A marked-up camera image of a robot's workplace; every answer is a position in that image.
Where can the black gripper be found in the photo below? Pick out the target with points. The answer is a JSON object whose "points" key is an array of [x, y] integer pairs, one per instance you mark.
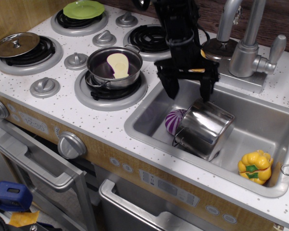
{"points": [[169, 74]]}

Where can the steel pot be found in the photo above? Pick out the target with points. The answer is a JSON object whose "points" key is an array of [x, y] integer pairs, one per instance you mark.
{"points": [[204, 129]]}

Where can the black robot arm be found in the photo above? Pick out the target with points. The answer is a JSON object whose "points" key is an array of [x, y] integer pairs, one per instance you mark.
{"points": [[179, 19]]}

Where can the steel sink basin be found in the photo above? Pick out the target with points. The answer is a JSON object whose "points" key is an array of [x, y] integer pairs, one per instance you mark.
{"points": [[258, 125]]}

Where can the steel pot lid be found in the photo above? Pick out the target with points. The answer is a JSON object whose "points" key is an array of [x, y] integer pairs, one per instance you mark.
{"points": [[18, 44]]}

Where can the yellow toy corn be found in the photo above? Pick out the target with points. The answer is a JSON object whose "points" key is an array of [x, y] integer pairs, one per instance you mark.
{"points": [[199, 70]]}

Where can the purple striped toy onion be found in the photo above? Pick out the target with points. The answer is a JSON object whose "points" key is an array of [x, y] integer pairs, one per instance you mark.
{"points": [[173, 120]]}

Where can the silver faucet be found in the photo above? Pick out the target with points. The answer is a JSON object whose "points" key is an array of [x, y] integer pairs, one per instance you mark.
{"points": [[240, 65]]}

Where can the toy eggplant slice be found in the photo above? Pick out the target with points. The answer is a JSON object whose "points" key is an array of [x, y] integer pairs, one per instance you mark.
{"points": [[120, 65]]}

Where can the front right burner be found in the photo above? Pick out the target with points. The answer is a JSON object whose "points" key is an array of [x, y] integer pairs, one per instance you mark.
{"points": [[109, 100]]}

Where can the silver stove knob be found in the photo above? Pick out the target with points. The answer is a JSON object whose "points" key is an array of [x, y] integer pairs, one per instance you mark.
{"points": [[44, 88], [104, 39], [76, 61], [126, 20]]}

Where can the steel pan on burner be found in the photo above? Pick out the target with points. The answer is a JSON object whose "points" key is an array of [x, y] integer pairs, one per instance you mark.
{"points": [[101, 72]]}

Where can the yellow toy bell pepper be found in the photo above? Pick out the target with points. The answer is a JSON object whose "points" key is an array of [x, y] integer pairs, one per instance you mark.
{"points": [[256, 166]]}

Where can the green plastic plate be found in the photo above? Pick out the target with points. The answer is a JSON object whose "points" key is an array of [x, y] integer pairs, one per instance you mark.
{"points": [[83, 9]]}

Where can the back left burner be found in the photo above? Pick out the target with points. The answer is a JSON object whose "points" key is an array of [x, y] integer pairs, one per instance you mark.
{"points": [[66, 26]]}

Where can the dishwasher door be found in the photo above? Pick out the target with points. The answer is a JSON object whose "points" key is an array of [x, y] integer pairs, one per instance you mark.
{"points": [[123, 215]]}

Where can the front left burner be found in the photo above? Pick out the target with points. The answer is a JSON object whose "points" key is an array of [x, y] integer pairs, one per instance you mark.
{"points": [[43, 57]]}

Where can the blue clamp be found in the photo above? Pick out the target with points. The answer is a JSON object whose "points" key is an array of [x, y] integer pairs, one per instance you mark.
{"points": [[14, 197]]}

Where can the yellow cloth piece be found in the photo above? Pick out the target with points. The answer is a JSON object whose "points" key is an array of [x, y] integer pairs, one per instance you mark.
{"points": [[19, 219]]}

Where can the oven door with handle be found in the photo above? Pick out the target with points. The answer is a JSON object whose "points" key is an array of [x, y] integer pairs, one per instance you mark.
{"points": [[59, 189]]}

